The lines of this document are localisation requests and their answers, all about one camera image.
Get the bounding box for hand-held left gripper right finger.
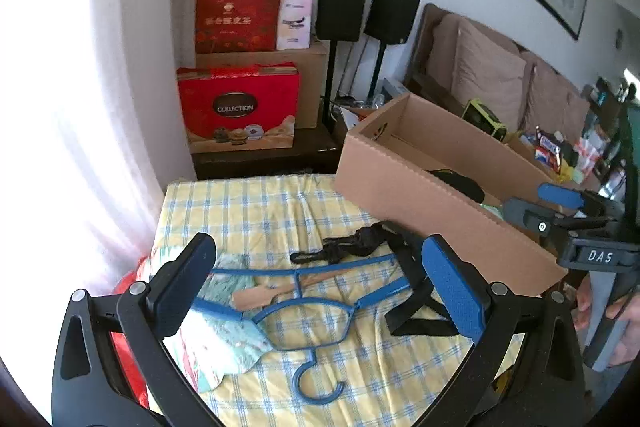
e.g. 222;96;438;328
415;234;588;427

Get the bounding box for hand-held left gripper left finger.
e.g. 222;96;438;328
50;232;226;427

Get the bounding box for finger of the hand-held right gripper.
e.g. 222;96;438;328
537;183;621;215
502;198;621;238

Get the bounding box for blue clothes hanger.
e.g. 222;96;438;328
192;254;416;407

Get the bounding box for colourful paper fan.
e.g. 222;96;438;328
182;252;341;393

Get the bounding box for black yellow shoe insole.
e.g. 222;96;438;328
430;169;486;202

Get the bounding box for long cardboard box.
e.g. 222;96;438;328
334;93;568;298

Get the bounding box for black strap with buckle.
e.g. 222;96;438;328
290;221;458;338

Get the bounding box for person's right hand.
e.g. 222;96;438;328
572;277;640;368

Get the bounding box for pile of snack packets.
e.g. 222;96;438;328
520;127;621;185

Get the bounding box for small cardboard box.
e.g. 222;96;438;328
505;134;556;180

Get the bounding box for yellow blue checked tablecloth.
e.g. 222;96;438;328
155;172;521;427

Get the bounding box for red plastic bag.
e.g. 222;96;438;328
112;257;166;408

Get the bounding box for brown sofa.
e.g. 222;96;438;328
405;3;621;188

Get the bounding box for green black device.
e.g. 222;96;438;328
461;98;507;140

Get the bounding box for dark low cabinet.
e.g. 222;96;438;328
192;127;346;180

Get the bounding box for beige sofa cushion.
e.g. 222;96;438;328
452;18;527;132

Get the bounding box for white sheer curtain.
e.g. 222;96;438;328
0;0;196;418

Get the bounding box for red Collection gift box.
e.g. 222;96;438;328
176;63;302;154

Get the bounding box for black speaker stand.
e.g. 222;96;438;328
372;42;388;100
324;39;339;128

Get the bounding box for brown storage carton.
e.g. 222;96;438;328
195;38;330;130

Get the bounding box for black speaker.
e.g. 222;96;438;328
316;0;368;42
363;0;421;45

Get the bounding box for red gift box gold print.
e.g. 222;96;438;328
195;0;286;55

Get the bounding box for white and pink bottle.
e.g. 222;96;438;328
276;0;315;50

